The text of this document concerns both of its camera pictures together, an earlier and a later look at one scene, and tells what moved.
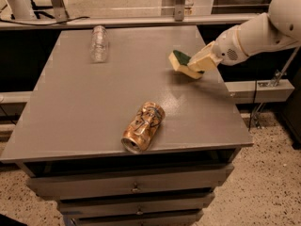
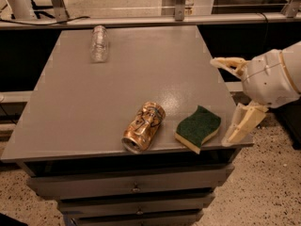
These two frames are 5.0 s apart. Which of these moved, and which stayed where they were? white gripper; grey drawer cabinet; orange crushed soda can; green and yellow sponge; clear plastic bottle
Moved: white gripper; green and yellow sponge
Stayed: clear plastic bottle; grey drawer cabinet; orange crushed soda can
